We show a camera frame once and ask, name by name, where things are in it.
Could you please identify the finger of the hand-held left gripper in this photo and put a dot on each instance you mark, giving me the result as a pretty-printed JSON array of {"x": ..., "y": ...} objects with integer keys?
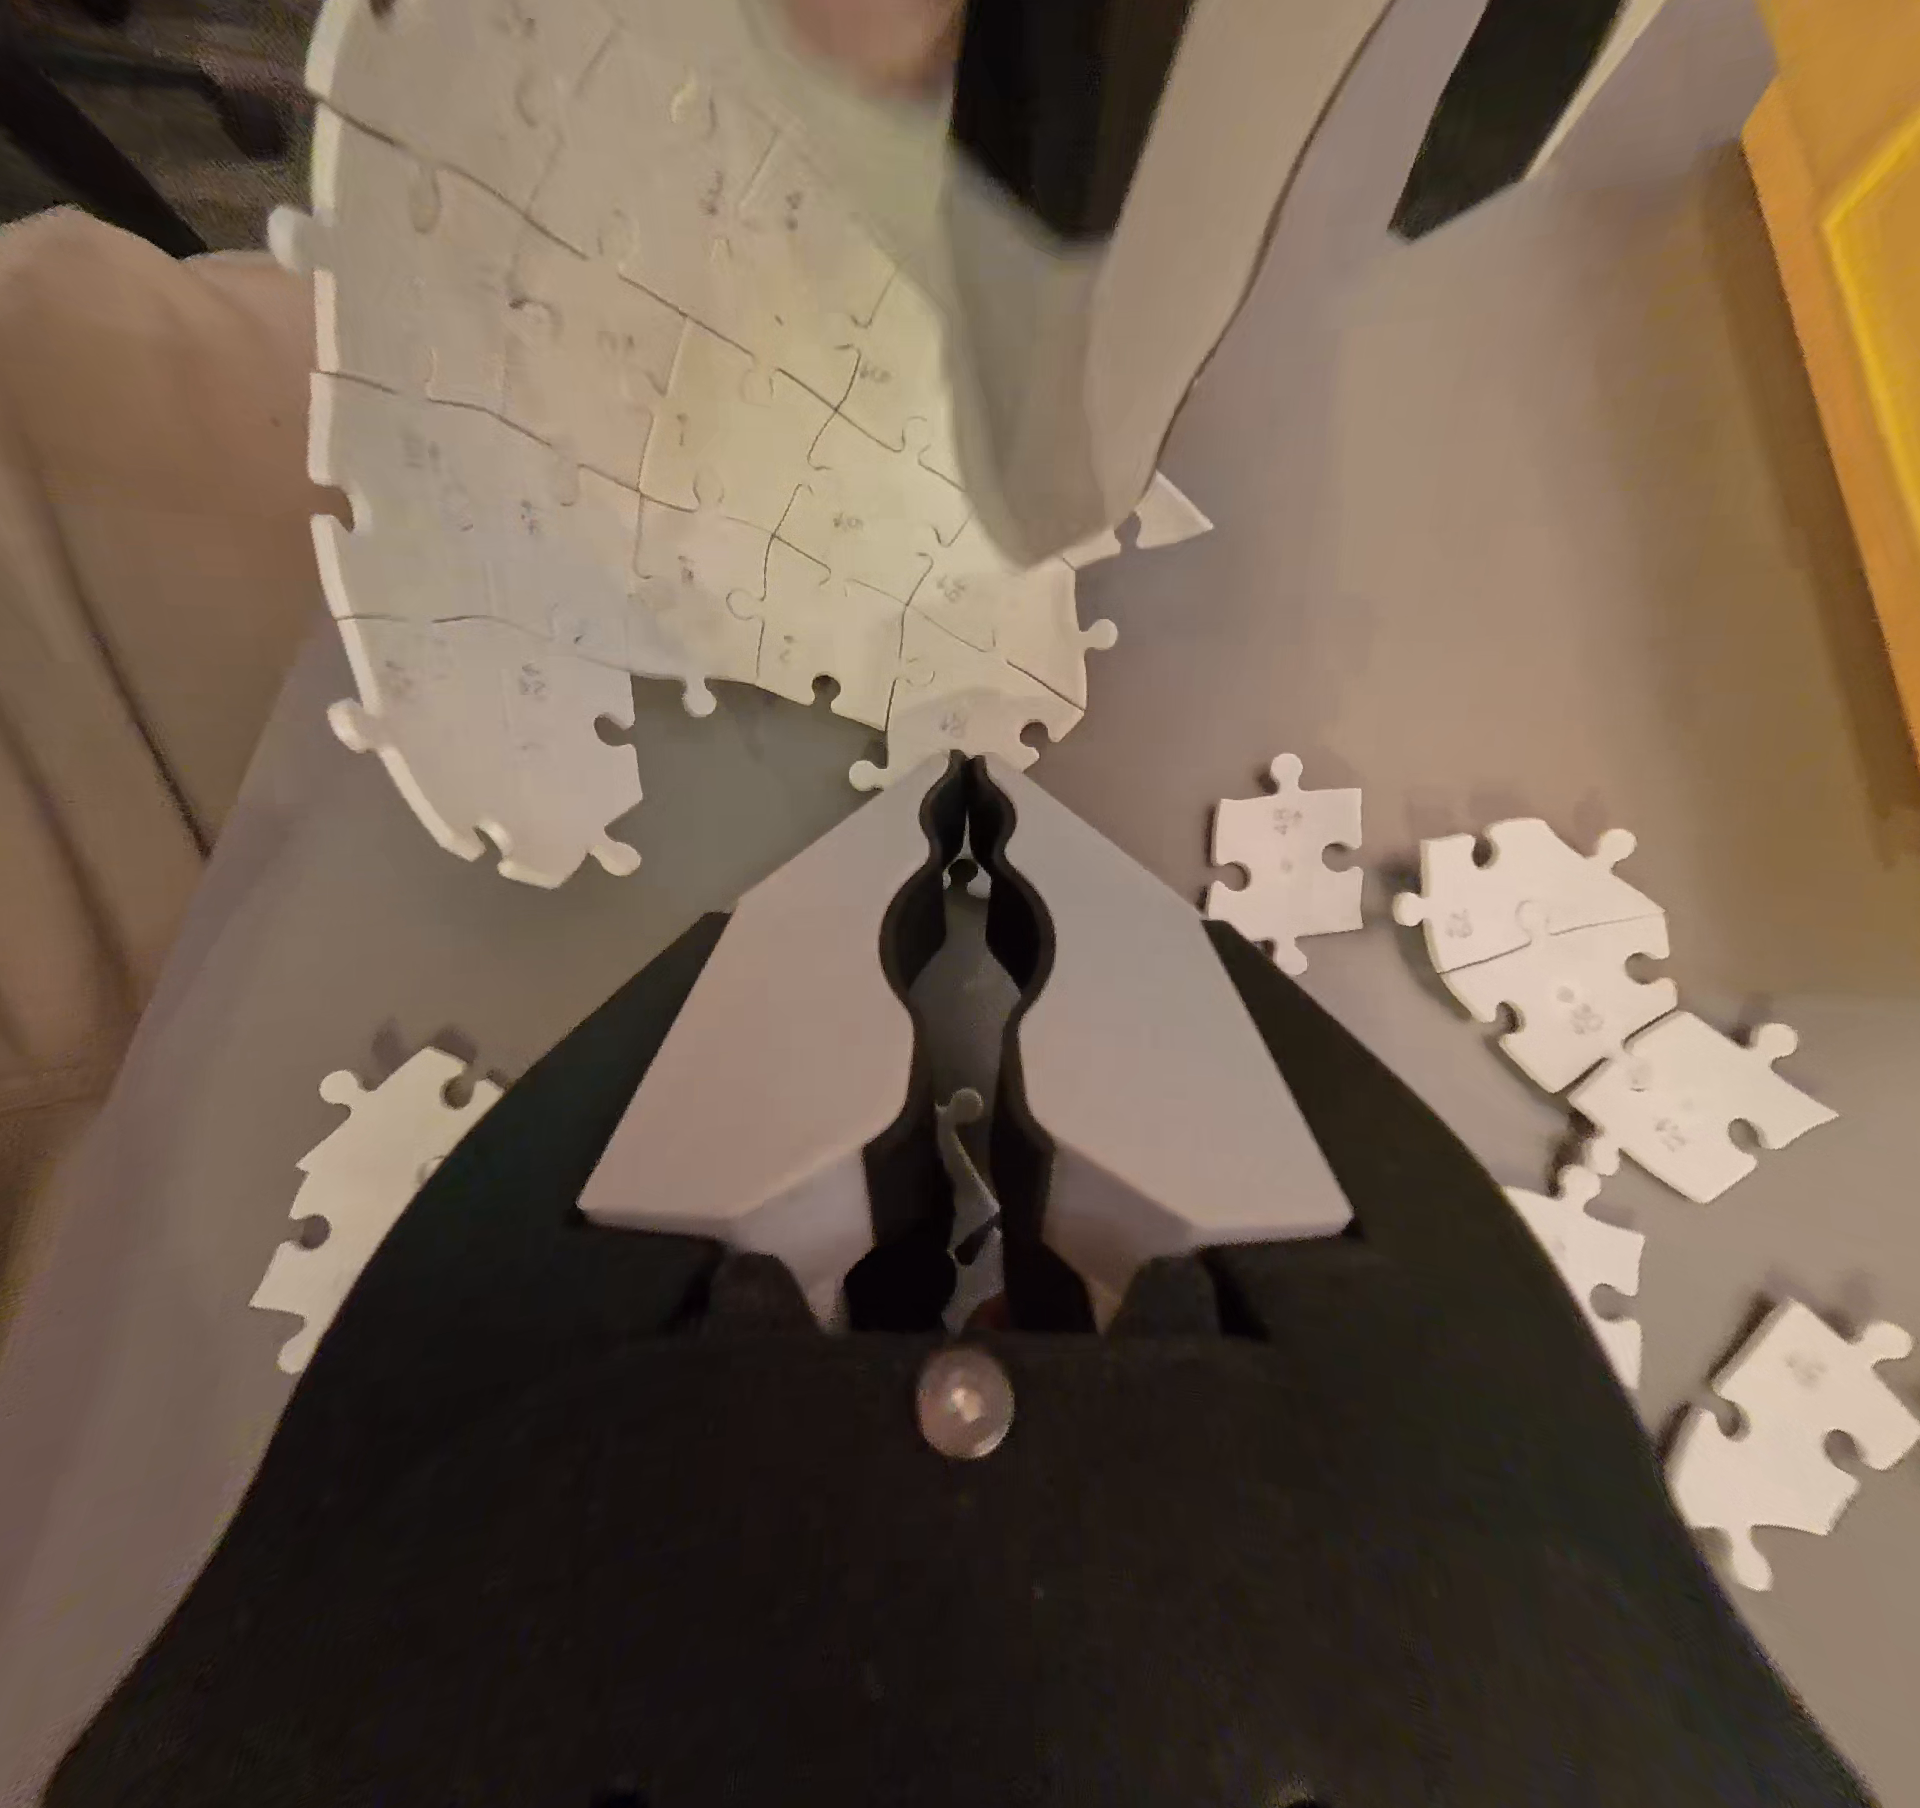
[
  {"x": 1635, "y": 6},
  {"x": 1170, "y": 264}
]

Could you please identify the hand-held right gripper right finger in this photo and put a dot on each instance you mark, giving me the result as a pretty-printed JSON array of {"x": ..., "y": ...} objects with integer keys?
[{"x": 1184, "y": 1073}]

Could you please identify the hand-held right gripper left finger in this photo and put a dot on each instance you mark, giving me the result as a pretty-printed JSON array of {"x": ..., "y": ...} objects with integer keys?
[{"x": 766, "y": 1073}]

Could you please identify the puzzle pieces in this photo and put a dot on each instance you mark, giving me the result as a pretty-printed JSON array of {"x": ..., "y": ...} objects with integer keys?
[{"x": 1293, "y": 864}]

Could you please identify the partly built puzzle ball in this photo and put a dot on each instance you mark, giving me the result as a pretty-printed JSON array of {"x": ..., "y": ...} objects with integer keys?
[{"x": 598, "y": 415}]

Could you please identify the yellow plastic bin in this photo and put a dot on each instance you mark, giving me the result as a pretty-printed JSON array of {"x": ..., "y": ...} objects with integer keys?
[{"x": 1845, "y": 337}]

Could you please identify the person's beige trousers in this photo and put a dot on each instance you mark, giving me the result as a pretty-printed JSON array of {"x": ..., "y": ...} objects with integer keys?
[{"x": 105, "y": 636}]

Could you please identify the black office chair base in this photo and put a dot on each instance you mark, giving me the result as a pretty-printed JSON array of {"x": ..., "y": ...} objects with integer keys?
[{"x": 122, "y": 40}]

